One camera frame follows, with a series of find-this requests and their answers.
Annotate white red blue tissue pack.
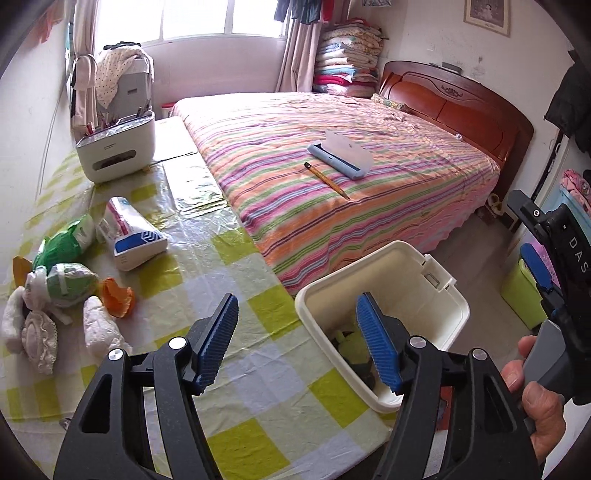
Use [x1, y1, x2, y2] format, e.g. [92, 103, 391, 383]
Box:
[96, 196, 168, 272]

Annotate blue pencil case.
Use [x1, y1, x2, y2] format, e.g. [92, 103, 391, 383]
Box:
[308, 131, 374, 180]

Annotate green plastic bag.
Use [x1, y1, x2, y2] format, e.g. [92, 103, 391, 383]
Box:
[32, 214, 95, 271]

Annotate person's right hand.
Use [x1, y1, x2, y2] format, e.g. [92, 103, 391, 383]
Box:
[501, 335, 566, 464]

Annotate stack of folded quilts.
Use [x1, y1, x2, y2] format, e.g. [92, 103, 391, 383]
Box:
[312, 18, 385, 98]

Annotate framed wall picture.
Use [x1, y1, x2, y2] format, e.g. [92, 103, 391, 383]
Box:
[464, 0, 510, 37]

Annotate white plastic trash bin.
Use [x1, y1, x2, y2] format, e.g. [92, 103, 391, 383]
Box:
[295, 241, 470, 414]

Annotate white desktop organizer box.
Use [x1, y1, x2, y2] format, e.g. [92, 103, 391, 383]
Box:
[76, 110, 155, 184]

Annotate lace-trimmed grey cap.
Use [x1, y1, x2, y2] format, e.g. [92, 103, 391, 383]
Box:
[21, 311, 58, 375]

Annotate wooden headboard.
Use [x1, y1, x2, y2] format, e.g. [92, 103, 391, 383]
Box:
[379, 60, 534, 198]

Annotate hanging dark clothes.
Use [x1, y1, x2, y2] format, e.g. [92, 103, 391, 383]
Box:
[273, 0, 322, 25]

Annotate green white wrapped bag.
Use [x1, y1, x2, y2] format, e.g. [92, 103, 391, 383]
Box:
[23, 263, 99, 310]

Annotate pink curtain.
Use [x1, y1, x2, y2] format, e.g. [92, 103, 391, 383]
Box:
[276, 20, 322, 92]

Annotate green storage bin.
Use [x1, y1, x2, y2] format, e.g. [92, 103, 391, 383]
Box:
[501, 259, 547, 330]

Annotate yellow pencil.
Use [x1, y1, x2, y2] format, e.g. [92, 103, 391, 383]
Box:
[304, 162, 349, 200]

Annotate orange paper wrapper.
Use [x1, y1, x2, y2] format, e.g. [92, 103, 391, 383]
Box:
[99, 277, 136, 319]

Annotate grey cabinet with clothes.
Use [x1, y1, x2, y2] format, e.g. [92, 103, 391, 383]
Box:
[70, 42, 154, 136]

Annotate striped bed cover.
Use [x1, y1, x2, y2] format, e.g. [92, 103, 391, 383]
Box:
[172, 93, 501, 293]

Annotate white fluffy cloth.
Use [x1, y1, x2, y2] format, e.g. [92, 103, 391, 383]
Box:
[83, 296, 132, 359]

